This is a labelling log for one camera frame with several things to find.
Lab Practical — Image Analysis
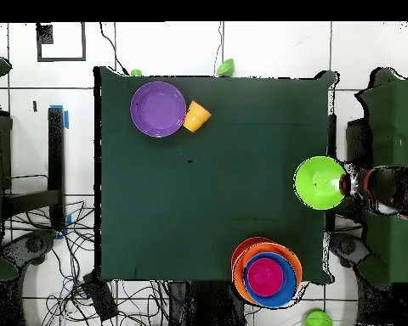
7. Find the large green plastic bowl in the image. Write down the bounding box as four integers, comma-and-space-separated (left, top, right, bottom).
293, 155, 347, 211

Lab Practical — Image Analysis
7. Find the blue plastic bowl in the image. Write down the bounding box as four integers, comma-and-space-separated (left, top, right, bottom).
243, 251, 298, 309

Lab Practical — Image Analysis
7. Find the red-orange plastic bowl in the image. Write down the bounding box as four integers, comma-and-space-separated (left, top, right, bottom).
230, 236, 274, 269

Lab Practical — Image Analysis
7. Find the pink plastic bowl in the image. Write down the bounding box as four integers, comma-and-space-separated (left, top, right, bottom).
246, 257, 285, 297

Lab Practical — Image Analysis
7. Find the large orange plastic bowl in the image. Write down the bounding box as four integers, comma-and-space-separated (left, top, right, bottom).
231, 242, 303, 306

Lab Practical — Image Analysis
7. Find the black wheeled base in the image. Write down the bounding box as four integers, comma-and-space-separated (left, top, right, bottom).
329, 232, 371, 269
1, 229, 59, 267

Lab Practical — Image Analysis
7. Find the dark green tablecloth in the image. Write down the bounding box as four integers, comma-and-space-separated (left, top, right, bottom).
93, 65, 339, 284

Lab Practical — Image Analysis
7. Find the orange plastic cup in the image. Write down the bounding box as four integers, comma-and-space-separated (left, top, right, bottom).
182, 100, 213, 132

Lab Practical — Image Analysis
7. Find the small green plastic bowl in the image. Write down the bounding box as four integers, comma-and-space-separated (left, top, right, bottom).
216, 58, 235, 77

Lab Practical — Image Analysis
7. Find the purple plastic bowl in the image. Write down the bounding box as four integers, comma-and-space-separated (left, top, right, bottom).
129, 81, 187, 138

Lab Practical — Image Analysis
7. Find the black power brick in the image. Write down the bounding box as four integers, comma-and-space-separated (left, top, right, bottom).
81, 273, 119, 322

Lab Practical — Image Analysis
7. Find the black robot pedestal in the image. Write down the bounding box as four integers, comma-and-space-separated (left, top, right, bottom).
167, 281, 249, 326

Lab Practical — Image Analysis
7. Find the thin black floor cable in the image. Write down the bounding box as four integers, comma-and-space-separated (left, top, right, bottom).
99, 22, 129, 76

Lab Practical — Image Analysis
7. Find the tangle of black floor cables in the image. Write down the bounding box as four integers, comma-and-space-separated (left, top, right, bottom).
3, 200, 171, 326

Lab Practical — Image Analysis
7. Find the black frame stand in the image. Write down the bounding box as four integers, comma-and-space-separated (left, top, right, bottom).
1, 106, 67, 232

